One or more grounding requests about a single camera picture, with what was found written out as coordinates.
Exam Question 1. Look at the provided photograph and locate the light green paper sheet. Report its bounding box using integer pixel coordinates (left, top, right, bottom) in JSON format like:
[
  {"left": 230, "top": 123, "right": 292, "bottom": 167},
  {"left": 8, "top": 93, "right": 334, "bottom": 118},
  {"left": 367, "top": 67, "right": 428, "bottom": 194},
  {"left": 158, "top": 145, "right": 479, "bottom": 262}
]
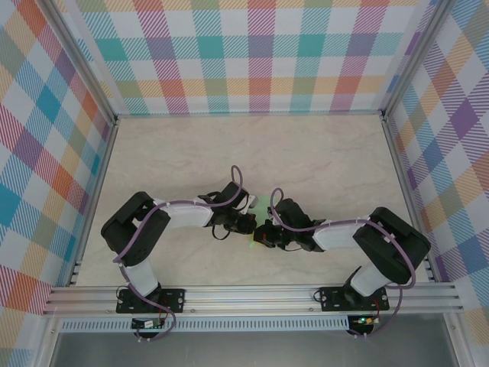
[{"left": 248, "top": 194, "right": 272, "bottom": 252}]

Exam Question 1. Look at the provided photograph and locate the left small circuit board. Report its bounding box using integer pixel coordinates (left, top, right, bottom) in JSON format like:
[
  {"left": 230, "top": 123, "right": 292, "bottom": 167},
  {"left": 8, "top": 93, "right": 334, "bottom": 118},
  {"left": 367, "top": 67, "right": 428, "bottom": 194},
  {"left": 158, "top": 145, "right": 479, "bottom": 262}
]
[{"left": 131, "top": 318, "right": 166, "bottom": 330}]

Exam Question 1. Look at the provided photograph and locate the aluminium mounting rail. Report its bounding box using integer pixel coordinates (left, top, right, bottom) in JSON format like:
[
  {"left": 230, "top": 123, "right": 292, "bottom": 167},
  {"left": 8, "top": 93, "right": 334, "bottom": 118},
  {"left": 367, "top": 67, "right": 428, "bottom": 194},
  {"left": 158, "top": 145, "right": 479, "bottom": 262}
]
[{"left": 42, "top": 282, "right": 465, "bottom": 317}]

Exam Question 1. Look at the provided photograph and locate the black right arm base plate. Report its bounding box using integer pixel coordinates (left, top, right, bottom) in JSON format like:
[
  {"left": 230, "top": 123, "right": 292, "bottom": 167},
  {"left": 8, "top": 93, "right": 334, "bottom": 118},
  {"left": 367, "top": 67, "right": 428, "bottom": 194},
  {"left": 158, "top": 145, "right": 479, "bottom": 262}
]
[{"left": 319, "top": 285, "right": 390, "bottom": 313}]

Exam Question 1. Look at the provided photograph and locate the slotted grey cable tray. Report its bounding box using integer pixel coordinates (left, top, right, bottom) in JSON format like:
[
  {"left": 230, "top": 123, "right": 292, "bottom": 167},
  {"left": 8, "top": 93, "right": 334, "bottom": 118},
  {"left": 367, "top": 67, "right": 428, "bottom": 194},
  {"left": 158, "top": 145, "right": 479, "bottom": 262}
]
[{"left": 60, "top": 316, "right": 351, "bottom": 333}]

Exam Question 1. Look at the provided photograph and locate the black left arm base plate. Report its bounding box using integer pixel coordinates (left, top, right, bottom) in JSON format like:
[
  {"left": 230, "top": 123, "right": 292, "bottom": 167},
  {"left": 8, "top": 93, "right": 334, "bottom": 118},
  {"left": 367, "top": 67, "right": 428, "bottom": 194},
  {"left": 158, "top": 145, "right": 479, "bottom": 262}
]
[{"left": 115, "top": 289, "right": 186, "bottom": 315}]

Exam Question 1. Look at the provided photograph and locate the aluminium frame crossbar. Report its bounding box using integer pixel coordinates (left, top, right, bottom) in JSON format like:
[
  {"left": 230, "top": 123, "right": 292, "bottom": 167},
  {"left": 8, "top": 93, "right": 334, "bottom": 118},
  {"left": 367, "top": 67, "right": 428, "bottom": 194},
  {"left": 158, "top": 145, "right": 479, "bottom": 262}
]
[{"left": 114, "top": 110, "right": 387, "bottom": 119}]

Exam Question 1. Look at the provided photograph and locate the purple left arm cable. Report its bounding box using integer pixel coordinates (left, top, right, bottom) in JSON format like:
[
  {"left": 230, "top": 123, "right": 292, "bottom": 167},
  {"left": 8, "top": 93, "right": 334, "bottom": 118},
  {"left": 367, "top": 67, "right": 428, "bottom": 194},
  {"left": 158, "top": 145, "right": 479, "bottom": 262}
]
[{"left": 113, "top": 164, "right": 248, "bottom": 343}]

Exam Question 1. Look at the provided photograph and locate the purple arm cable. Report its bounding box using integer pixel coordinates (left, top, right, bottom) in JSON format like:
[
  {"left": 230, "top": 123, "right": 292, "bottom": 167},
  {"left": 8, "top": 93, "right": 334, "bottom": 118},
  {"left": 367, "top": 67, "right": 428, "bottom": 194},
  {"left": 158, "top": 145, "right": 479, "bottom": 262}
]
[
  {"left": 113, "top": 164, "right": 248, "bottom": 343},
  {"left": 270, "top": 187, "right": 417, "bottom": 340}
]

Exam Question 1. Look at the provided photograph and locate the aluminium side rail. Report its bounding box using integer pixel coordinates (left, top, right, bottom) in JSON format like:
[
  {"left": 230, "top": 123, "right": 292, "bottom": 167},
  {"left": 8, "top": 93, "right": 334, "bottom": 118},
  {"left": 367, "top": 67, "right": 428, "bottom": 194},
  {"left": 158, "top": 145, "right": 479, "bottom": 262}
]
[
  {"left": 381, "top": 116, "right": 439, "bottom": 284},
  {"left": 66, "top": 120, "right": 120, "bottom": 287}
]

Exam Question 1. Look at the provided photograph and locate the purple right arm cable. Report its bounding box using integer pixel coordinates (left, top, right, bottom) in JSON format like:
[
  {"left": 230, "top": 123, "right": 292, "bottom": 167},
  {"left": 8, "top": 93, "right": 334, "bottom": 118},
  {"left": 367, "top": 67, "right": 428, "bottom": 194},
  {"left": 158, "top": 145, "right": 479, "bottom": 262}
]
[{"left": 270, "top": 187, "right": 417, "bottom": 340}]

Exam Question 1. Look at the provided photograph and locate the aluminium frame leg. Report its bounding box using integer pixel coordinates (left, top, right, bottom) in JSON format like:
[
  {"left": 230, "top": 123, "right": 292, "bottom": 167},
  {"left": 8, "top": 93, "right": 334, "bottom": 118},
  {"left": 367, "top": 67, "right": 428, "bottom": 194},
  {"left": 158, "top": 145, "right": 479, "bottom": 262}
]
[
  {"left": 36, "top": 315, "right": 62, "bottom": 367},
  {"left": 442, "top": 312, "right": 471, "bottom": 367}
]

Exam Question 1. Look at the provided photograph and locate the aluminium frame post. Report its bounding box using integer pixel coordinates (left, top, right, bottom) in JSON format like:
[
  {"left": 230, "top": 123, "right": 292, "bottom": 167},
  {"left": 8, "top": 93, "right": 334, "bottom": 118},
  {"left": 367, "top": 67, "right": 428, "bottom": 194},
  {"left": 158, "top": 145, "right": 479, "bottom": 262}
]
[
  {"left": 381, "top": 0, "right": 455, "bottom": 122},
  {"left": 40, "top": 0, "right": 119, "bottom": 127}
]

